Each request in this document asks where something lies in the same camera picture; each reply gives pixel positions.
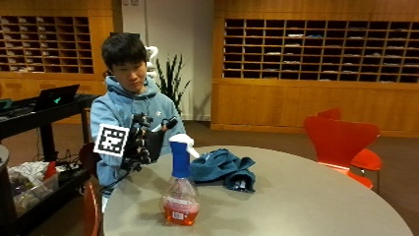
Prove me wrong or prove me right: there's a red object in box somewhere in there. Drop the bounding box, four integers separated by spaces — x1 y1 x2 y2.
43 160 59 181

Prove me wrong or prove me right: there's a dark red chair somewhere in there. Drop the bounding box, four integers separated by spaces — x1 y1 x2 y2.
77 142 105 236

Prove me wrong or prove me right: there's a black glove cable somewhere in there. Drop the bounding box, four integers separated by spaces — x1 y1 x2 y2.
100 162 143 194

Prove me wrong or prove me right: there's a black cart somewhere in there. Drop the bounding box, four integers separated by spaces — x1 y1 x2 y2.
0 92 103 236

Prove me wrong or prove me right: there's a clear plastic box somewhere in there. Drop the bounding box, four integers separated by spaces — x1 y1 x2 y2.
6 161 60 216

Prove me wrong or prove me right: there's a white curved sculpture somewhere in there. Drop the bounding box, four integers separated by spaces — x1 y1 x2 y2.
144 45 160 81

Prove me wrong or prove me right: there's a spray bottle with orange liquid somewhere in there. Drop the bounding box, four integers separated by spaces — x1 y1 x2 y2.
163 133 202 227

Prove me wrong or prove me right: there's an orange chair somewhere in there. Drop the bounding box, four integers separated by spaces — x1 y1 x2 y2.
302 114 382 190
315 107 385 172

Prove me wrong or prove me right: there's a wide wooden pigeonhole shelf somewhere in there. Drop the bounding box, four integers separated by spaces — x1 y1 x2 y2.
221 18 419 85

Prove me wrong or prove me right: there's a the person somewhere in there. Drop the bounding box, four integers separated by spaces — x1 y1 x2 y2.
89 32 189 210

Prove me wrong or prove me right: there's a crumpled blue cloth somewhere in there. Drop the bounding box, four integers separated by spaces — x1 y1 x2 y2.
189 147 258 194

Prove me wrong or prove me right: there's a white marker cube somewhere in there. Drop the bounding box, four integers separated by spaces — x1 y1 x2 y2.
93 123 131 158

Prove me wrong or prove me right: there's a black laptop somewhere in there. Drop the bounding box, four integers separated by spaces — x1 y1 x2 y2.
32 84 81 111

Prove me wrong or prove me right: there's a green spiky plant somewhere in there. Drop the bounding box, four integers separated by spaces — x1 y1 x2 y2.
155 53 193 116

